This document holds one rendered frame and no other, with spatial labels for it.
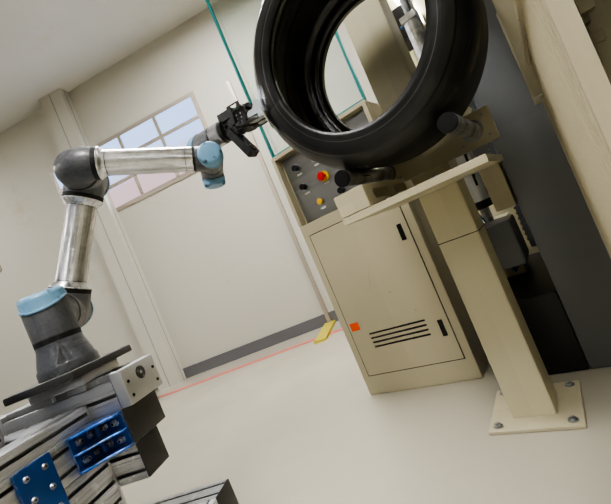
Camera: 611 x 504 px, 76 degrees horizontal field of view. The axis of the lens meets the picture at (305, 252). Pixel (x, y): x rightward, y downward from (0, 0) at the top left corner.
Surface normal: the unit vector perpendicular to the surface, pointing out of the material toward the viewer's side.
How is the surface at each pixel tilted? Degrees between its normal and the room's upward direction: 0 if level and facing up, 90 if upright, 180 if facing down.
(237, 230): 90
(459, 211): 90
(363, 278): 90
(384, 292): 90
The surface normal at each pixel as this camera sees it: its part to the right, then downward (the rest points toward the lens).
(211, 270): -0.19, 0.07
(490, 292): -0.51, 0.20
